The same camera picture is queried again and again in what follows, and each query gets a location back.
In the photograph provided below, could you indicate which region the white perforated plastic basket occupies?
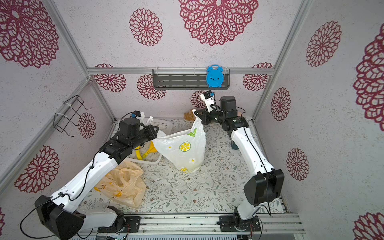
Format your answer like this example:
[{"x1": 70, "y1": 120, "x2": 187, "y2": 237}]
[{"x1": 124, "y1": 118, "x2": 174, "y2": 166}]

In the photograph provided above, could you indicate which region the blue alarm clock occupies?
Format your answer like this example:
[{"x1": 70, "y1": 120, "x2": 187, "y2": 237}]
[{"x1": 206, "y1": 65, "x2": 224, "y2": 88}]

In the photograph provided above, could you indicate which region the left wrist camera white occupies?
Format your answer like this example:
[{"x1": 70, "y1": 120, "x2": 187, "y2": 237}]
[{"x1": 130, "y1": 111, "x2": 144, "y2": 118}]

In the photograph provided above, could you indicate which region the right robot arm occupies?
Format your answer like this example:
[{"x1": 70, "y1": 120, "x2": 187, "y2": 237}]
[{"x1": 195, "y1": 91, "x2": 285, "y2": 231}]

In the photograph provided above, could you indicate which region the dark green alarm clock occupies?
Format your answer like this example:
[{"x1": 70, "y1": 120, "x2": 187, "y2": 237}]
[{"x1": 231, "y1": 142, "x2": 239, "y2": 150}]

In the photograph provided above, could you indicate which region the beige plastic bag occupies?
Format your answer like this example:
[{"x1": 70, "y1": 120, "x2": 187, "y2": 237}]
[{"x1": 94, "y1": 160, "x2": 147, "y2": 209}]

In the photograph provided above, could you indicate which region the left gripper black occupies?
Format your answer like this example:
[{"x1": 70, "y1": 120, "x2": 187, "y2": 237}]
[{"x1": 130, "y1": 124, "x2": 160, "y2": 150}]

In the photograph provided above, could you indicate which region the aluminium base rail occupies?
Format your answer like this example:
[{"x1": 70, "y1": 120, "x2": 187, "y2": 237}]
[{"x1": 70, "y1": 214, "x2": 306, "y2": 238}]

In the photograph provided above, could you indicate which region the black wire wall rack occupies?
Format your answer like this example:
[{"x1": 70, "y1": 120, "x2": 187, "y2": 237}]
[{"x1": 53, "y1": 95, "x2": 92, "y2": 138}]

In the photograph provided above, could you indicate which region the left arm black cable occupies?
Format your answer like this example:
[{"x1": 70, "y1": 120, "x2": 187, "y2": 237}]
[{"x1": 19, "y1": 151, "x2": 100, "y2": 240}]

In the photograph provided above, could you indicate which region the grey wall shelf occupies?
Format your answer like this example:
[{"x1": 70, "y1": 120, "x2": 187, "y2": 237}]
[{"x1": 153, "y1": 70, "x2": 231, "y2": 91}]

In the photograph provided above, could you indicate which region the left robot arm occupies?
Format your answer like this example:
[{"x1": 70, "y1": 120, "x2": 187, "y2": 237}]
[{"x1": 35, "y1": 118, "x2": 160, "y2": 240}]

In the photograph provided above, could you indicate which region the orange-yellow banana bunch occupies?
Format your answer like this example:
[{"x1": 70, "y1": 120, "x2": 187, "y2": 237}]
[{"x1": 134, "y1": 140, "x2": 157, "y2": 160}]

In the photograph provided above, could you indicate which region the brown teddy bear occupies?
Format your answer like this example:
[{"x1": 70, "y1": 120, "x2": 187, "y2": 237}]
[{"x1": 184, "y1": 110, "x2": 196, "y2": 122}]

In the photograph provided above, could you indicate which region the white plastic bag lemon print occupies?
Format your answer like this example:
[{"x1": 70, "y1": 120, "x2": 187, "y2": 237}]
[{"x1": 152, "y1": 118, "x2": 206, "y2": 173}]

